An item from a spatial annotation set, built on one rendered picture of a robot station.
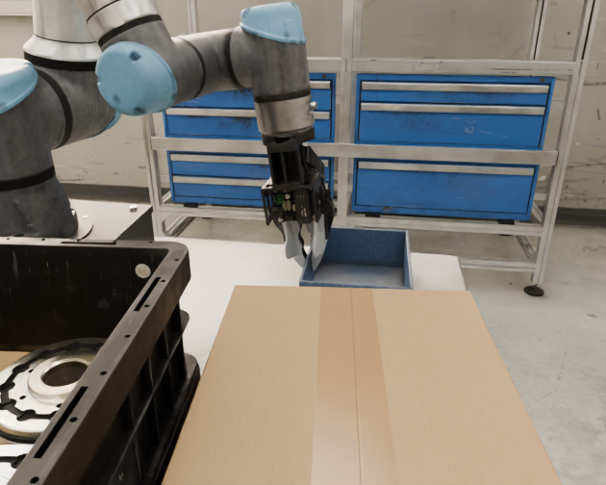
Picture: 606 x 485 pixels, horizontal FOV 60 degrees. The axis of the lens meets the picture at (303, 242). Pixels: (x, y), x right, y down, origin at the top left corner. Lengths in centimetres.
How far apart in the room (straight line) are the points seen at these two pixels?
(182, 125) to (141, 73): 173
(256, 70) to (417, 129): 152
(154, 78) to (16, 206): 29
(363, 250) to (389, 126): 130
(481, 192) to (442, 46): 100
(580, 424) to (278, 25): 146
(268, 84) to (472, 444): 48
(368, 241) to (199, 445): 60
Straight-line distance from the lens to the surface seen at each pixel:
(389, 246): 88
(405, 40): 296
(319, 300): 47
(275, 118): 68
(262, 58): 67
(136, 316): 33
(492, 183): 223
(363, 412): 36
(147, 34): 61
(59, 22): 84
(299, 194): 68
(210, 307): 79
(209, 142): 224
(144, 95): 59
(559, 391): 191
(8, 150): 76
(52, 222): 79
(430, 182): 220
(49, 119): 79
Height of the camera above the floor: 110
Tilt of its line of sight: 24 degrees down
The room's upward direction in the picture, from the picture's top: straight up
